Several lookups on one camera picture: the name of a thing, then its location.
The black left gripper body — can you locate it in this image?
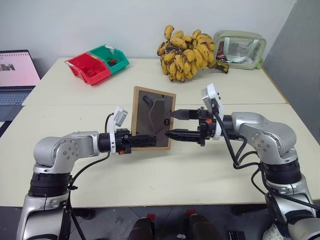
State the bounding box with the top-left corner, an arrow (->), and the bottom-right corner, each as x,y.
115,128 -> 133,155

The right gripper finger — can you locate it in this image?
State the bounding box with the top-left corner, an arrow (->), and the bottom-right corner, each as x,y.
164,128 -> 201,143
169,108 -> 199,121

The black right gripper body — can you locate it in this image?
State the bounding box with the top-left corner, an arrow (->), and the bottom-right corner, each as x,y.
196,106 -> 217,147

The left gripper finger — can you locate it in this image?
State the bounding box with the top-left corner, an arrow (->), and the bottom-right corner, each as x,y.
130,134 -> 157,142
130,140 -> 157,148

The wooden picture frame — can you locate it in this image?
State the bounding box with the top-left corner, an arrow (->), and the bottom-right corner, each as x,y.
130,85 -> 177,151

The yellow banana bunch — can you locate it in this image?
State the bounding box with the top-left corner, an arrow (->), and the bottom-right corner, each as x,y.
156,24 -> 231,83

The green plastic parts bin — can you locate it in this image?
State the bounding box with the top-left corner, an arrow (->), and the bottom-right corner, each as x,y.
88,44 -> 131,76

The clear green-rimmed container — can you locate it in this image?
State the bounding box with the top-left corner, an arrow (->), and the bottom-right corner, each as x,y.
212,29 -> 268,71

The red plastic parts bin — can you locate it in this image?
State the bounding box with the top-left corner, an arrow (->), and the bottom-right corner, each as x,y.
64,52 -> 112,87

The dark rounded shape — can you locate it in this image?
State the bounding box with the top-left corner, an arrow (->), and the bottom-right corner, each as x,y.
129,216 -> 156,240
187,213 -> 226,240

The clear plastic bag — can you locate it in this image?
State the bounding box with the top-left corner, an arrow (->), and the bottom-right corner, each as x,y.
103,44 -> 119,55

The grey partition panel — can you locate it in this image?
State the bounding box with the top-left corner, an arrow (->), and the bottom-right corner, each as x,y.
261,0 -> 320,202

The white fuzzy object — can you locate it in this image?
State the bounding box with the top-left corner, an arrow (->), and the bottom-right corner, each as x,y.
262,223 -> 285,240

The open laptop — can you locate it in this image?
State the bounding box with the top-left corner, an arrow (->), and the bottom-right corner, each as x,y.
0,49 -> 42,124

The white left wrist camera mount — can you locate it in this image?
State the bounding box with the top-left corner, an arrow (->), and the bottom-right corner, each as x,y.
104,106 -> 129,153

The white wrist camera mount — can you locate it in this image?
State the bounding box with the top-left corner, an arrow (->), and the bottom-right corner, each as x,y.
104,106 -> 129,153
200,83 -> 226,140

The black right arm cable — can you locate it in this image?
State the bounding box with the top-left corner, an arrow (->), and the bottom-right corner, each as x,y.
211,103 -> 320,211

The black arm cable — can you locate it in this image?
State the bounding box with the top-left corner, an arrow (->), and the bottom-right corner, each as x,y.
211,103 -> 320,211
66,151 -> 111,240

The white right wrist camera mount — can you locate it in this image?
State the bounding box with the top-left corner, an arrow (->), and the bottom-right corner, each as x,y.
200,83 -> 226,140

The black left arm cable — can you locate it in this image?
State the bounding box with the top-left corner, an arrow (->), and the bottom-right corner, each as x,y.
66,151 -> 111,240

